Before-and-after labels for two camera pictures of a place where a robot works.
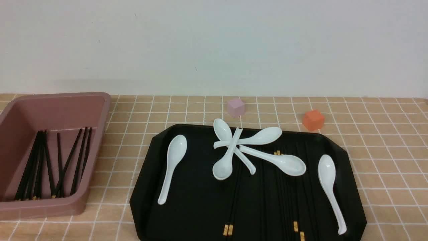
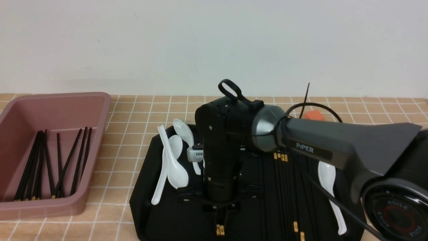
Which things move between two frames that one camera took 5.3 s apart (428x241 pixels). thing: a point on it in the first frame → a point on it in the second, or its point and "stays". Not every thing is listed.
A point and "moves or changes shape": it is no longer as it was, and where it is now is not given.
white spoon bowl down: [222, 169] moves or changes shape
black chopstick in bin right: [80, 162] stays
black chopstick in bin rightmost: [86, 156] stays
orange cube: [313, 120] stays
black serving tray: [269, 205] stays
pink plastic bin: [21, 119] stays
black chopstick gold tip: [226, 226] moves or changes shape
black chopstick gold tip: [231, 226] → [222, 230]
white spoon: [326, 170] stays
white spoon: [224, 133] moves or changes shape
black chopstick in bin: [66, 165] stays
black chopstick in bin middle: [59, 166] stays
